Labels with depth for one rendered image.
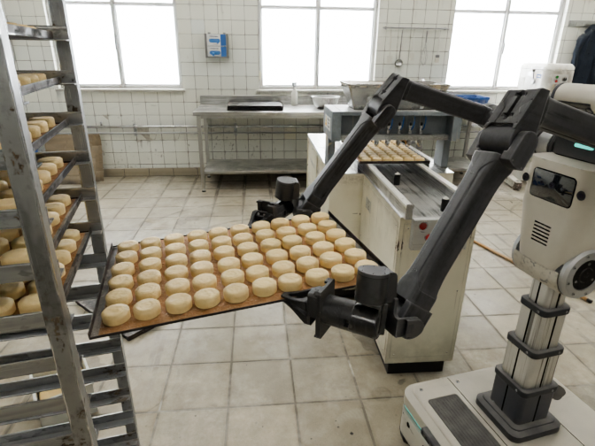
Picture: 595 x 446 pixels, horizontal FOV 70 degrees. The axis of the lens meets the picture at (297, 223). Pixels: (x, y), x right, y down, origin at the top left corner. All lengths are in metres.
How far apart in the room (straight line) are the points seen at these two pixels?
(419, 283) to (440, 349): 1.44
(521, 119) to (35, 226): 0.81
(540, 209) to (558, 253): 0.14
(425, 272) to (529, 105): 0.35
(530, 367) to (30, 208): 1.46
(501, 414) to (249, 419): 1.00
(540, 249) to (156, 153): 4.83
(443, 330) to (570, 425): 0.61
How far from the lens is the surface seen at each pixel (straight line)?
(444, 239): 0.82
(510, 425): 1.76
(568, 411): 1.98
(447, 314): 2.13
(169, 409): 2.13
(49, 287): 0.77
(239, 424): 2.02
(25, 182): 0.72
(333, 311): 0.80
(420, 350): 2.20
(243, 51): 5.38
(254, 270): 0.93
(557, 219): 1.40
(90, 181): 1.17
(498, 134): 0.87
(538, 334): 1.59
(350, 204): 2.49
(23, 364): 0.90
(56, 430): 1.58
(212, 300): 0.85
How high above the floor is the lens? 1.47
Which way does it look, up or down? 22 degrees down
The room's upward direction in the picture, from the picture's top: 1 degrees clockwise
